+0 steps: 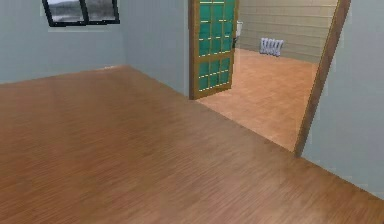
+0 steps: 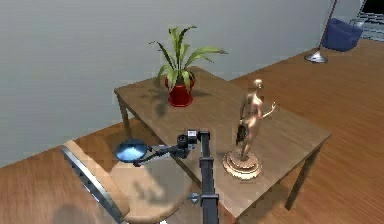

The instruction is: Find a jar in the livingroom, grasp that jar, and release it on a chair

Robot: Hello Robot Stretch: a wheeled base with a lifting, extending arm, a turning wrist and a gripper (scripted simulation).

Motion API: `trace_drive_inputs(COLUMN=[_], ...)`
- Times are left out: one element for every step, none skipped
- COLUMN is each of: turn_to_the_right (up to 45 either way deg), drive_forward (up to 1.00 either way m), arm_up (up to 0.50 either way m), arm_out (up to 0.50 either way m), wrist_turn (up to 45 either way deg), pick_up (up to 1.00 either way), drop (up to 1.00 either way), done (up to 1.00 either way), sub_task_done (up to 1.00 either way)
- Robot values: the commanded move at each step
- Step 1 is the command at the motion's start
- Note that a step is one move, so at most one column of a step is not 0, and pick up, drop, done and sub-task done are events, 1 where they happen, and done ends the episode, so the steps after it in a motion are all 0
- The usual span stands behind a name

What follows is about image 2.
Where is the blue round jar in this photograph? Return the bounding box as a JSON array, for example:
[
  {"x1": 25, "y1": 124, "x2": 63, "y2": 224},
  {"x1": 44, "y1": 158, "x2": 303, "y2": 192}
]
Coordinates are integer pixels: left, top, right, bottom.
[{"x1": 114, "y1": 138, "x2": 148, "y2": 164}]

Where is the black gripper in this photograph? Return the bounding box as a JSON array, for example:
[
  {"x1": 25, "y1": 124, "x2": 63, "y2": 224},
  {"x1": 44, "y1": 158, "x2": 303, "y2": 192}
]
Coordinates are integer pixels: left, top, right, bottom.
[{"x1": 133, "y1": 133, "x2": 198, "y2": 167}]

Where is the green plant in red pot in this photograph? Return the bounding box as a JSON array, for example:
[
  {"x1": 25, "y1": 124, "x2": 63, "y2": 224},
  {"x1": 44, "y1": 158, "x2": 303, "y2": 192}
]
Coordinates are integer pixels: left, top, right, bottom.
[{"x1": 148, "y1": 25, "x2": 229, "y2": 108}]

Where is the blue armchair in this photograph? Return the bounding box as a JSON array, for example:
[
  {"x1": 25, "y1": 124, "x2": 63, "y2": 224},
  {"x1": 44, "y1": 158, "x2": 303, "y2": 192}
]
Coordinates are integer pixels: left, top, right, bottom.
[{"x1": 321, "y1": 17, "x2": 364, "y2": 53}]

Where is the floor lamp with silver base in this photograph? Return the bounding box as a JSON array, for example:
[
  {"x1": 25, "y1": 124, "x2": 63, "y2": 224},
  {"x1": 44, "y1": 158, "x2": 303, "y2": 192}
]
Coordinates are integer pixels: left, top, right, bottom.
[{"x1": 303, "y1": 0, "x2": 339, "y2": 64}]

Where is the bronze figure statue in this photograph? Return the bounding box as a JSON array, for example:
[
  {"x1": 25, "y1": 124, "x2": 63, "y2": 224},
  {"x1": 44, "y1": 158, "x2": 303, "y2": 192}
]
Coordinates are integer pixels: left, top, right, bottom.
[{"x1": 222, "y1": 78, "x2": 277, "y2": 181}]

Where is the tan chair with grey frame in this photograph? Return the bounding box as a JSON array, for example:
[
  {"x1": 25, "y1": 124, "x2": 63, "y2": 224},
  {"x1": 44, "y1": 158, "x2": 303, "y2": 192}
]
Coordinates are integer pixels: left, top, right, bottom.
[{"x1": 59, "y1": 139, "x2": 201, "y2": 224}]

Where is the brown wooden table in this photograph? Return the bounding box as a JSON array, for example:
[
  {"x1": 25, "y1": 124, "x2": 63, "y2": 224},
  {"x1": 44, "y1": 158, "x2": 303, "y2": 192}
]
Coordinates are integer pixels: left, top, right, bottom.
[{"x1": 113, "y1": 65, "x2": 332, "y2": 220}]

